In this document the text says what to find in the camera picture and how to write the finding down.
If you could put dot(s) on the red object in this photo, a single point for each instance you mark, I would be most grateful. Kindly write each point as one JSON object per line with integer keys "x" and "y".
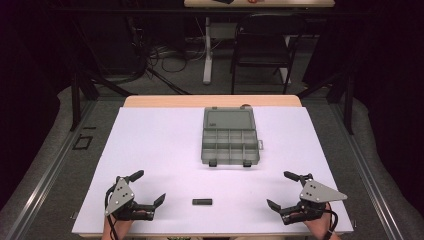
{"x": 255, "y": 1}

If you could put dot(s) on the white table mat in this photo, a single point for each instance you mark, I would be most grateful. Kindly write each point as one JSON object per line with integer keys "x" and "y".
{"x": 160, "y": 160}

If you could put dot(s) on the grey plastic organizer box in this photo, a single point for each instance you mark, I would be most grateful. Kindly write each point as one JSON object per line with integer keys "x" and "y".
{"x": 229, "y": 146}

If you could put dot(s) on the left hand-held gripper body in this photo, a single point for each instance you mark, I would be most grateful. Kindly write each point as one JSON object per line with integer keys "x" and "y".
{"x": 120, "y": 198}

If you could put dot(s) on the black folding chair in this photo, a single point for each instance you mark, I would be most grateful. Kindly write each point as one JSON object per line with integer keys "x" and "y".
{"x": 263, "y": 43}

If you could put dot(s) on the person's right hand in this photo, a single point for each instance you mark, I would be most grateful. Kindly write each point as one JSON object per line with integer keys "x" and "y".
{"x": 318, "y": 224}

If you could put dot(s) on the white-legged wooden desk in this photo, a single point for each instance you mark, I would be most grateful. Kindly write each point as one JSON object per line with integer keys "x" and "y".
{"x": 208, "y": 60}

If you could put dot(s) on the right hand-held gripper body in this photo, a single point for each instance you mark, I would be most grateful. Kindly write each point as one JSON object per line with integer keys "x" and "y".
{"x": 316, "y": 194}

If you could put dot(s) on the black metal stand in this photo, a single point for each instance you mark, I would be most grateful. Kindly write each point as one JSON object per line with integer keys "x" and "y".
{"x": 348, "y": 103}
{"x": 76, "y": 100}

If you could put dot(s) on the small black rectangular stick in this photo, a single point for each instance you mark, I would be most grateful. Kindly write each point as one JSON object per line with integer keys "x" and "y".
{"x": 202, "y": 201}

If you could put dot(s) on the person's left hand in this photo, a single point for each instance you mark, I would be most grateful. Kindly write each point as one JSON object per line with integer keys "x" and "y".
{"x": 120, "y": 226}

